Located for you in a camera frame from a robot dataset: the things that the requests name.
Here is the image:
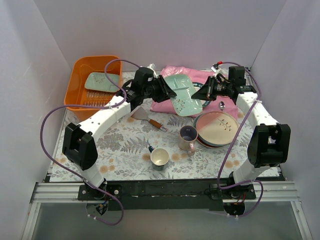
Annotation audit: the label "pink cream round plate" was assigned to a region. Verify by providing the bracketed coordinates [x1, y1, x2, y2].
[193, 111, 239, 147]

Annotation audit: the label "mint divided tray red berries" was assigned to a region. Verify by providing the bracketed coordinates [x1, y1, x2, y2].
[84, 72, 119, 93]

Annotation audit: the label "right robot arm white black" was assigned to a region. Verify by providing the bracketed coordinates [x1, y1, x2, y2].
[192, 62, 291, 200]

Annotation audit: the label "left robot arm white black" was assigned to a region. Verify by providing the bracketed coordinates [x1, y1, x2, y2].
[62, 67, 177, 200]

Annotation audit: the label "orange plastic dish bin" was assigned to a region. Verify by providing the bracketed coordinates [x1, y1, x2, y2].
[64, 55, 124, 121]

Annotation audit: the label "round plate dark green rim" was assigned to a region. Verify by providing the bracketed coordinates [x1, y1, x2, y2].
[191, 82, 211, 108]

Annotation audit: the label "pink cloth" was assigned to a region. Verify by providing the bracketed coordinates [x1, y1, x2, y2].
[150, 65, 239, 120]

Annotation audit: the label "stack of coloured plates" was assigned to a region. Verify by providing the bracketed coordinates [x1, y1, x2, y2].
[193, 115, 233, 149]

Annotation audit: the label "floral table mat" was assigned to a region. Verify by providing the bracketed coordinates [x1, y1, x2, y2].
[49, 99, 253, 183]

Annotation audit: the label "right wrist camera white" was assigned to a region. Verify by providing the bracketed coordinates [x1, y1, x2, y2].
[210, 61, 224, 77]

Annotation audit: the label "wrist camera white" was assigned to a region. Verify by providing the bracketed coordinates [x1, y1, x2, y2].
[210, 61, 224, 77]
[147, 63, 156, 72]

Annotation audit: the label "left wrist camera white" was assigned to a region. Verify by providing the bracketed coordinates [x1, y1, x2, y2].
[147, 63, 156, 72]

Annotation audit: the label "metal scraper wooden handle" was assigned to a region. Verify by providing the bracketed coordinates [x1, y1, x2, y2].
[131, 106, 167, 132]

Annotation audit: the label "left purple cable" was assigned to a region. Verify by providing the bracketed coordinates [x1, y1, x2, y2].
[40, 58, 142, 226]

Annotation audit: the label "purple cable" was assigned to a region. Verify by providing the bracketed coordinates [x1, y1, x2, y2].
[216, 61, 265, 218]
[40, 58, 142, 226]

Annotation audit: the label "iridescent mug pink handle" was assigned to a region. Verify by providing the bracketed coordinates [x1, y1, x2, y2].
[178, 125, 198, 157]

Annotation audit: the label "cream cup teal handle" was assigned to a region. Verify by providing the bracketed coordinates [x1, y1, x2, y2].
[148, 146, 170, 171]

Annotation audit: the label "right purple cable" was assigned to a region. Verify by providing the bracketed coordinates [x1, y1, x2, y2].
[216, 61, 265, 218]

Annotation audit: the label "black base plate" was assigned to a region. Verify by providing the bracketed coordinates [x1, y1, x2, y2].
[77, 178, 257, 212]

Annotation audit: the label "aluminium frame rail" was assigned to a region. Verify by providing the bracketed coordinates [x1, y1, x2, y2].
[22, 181, 312, 240]

